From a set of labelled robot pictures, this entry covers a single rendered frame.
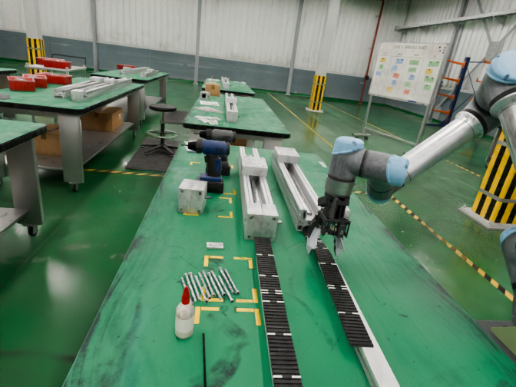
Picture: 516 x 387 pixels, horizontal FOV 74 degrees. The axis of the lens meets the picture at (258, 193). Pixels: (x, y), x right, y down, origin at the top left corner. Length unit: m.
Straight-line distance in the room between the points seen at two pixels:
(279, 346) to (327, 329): 0.16
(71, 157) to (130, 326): 2.70
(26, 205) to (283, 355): 2.27
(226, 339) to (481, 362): 0.56
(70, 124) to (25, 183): 0.84
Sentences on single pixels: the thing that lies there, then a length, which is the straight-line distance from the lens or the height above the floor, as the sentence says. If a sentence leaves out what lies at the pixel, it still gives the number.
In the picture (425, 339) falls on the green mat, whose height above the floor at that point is 0.78.
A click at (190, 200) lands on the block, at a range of 1.24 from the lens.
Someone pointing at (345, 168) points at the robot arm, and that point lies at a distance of 0.91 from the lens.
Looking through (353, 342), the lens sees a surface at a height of 0.81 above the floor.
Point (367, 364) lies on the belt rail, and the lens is 0.78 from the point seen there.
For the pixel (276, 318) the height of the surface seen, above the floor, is 0.81.
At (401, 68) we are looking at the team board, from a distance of 7.15.
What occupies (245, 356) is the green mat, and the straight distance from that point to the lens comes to 0.75.
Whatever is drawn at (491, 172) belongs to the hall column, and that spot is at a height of 0.52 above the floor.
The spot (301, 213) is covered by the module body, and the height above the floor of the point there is 0.84.
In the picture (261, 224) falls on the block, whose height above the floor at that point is 0.84.
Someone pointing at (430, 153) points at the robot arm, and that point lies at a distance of 1.07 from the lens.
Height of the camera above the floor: 1.33
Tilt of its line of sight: 21 degrees down
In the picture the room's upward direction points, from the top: 8 degrees clockwise
